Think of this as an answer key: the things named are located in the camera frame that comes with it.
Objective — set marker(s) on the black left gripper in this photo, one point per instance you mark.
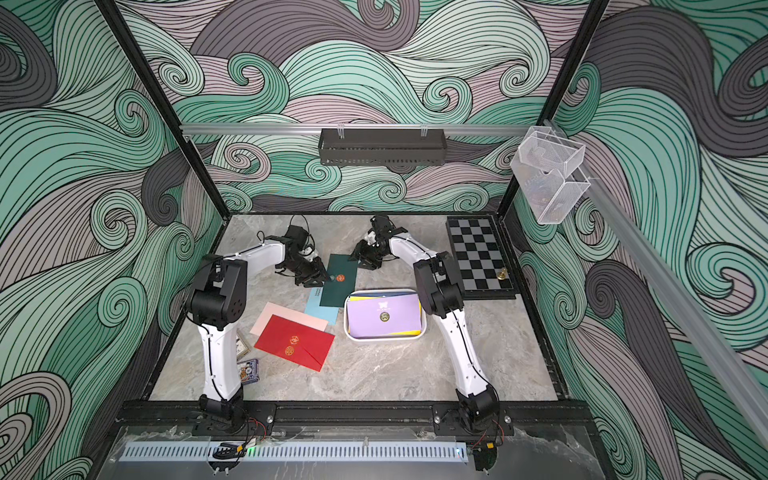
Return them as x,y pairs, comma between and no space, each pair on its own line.
319,276

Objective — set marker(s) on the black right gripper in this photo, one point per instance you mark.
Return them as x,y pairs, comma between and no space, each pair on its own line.
369,258

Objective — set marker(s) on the dark green envelope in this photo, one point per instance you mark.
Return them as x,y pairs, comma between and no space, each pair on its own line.
342,270

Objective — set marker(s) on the light blue envelope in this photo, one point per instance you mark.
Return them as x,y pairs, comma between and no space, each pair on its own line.
315,309

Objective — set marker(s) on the lavender envelope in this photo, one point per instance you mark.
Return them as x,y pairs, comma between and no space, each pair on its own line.
385,315

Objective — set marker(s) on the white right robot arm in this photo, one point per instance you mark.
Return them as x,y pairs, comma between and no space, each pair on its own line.
441,292

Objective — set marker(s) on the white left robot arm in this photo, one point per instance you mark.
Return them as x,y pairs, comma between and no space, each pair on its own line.
218,300

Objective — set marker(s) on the white plastic storage box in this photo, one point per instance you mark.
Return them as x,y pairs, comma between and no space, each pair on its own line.
383,315

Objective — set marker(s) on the framed card box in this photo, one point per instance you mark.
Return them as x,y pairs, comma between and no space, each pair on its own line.
242,347

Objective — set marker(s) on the blue playing card box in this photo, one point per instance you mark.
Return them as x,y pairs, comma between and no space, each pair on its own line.
249,371

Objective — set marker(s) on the pink envelope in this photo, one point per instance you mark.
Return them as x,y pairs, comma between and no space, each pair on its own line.
272,309

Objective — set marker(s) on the red envelope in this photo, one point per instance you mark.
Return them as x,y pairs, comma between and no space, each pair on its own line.
295,342

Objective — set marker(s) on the black white chessboard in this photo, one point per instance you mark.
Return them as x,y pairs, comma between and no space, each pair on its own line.
476,245

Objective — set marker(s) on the black wall shelf tray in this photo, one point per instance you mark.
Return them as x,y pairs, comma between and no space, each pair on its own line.
382,147

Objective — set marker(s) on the clear acrylic wall bin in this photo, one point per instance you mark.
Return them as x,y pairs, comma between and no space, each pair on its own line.
548,171

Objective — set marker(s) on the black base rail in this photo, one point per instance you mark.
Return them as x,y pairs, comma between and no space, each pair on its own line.
435,415

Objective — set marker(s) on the white perforated cable duct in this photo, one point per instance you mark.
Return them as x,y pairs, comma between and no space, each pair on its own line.
301,451

